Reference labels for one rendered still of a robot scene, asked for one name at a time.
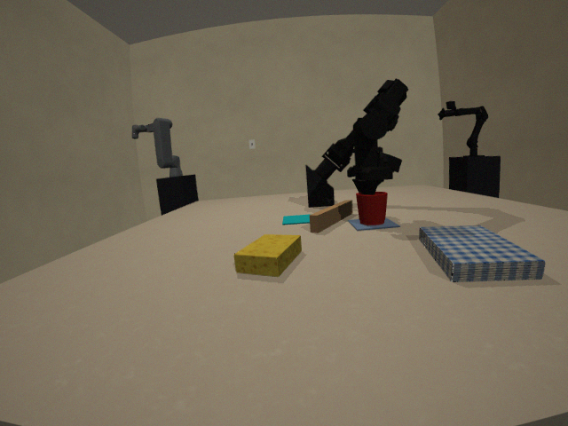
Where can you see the blue checkered towel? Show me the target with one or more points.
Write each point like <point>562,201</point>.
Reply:
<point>474,253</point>

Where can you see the yellow sponge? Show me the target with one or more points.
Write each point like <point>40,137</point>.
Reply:
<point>270,255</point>

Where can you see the red cup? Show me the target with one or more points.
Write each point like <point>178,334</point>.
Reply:
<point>372,208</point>

